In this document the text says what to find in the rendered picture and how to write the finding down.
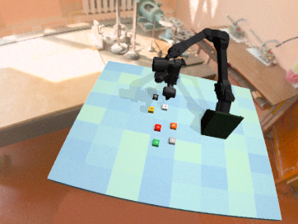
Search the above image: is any green block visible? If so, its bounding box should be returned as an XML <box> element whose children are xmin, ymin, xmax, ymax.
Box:
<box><xmin>152</xmin><ymin>139</ymin><xmax>160</xmax><ymax>147</ymax></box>

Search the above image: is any orange block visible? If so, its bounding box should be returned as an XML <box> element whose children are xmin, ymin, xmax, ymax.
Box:
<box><xmin>170</xmin><ymin>123</ymin><xmax>177</xmax><ymax>130</ymax></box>

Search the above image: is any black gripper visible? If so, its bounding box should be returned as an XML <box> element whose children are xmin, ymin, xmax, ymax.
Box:
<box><xmin>162</xmin><ymin>71</ymin><xmax>179</xmax><ymax>100</ymax></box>

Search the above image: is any yellow block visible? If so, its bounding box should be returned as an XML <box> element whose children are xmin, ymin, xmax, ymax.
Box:
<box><xmin>148</xmin><ymin>106</ymin><xmax>155</xmax><ymax>114</ymax></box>

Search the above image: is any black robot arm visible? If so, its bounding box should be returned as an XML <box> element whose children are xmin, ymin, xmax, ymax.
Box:
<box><xmin>152</xmin><ymin>28</ymin><xmax>235</xmax><ymax>114</ymax></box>

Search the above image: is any red block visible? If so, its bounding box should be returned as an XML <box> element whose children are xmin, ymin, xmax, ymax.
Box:
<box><xmin>154</xmin><ymin>124</ymin><xmax>161</xmax><ymax>132</ymax></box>

